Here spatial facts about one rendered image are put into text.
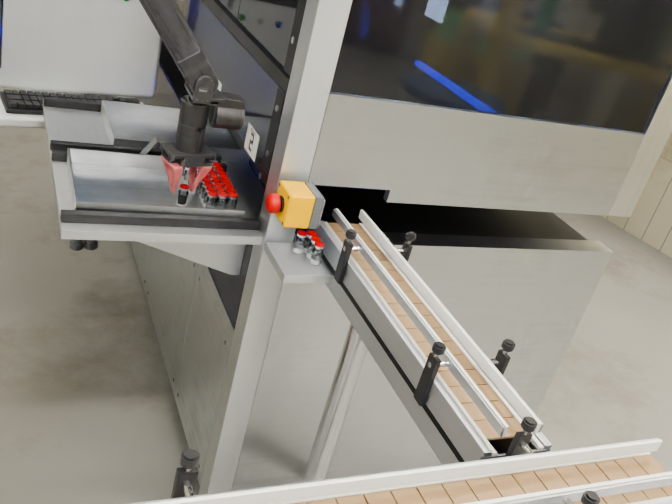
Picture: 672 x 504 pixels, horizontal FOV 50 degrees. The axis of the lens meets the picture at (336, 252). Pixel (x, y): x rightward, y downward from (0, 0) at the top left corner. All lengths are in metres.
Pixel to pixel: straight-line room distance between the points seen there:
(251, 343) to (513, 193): 0.71
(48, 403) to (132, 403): 0.24
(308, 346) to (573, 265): 0.75
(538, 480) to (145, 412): 1.53
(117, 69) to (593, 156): 1.43
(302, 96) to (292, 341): 0.60
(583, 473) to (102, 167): 1.18
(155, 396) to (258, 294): 0.91
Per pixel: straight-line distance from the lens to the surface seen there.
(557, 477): 1.11
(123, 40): 2.40
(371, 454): 2.11
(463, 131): 1.62
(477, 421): 1.14
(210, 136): 2.03
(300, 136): 1.45
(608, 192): 1.97
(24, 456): 2.24
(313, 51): 1.40
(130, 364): 2.55
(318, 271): 1.47
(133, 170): 1.74
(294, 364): 1.77
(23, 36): 2.34
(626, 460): 1.22
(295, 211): 1.41
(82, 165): 1.73
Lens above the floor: 1.59
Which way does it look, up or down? 27 degrees down
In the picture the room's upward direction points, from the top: 16 degrees clockwise
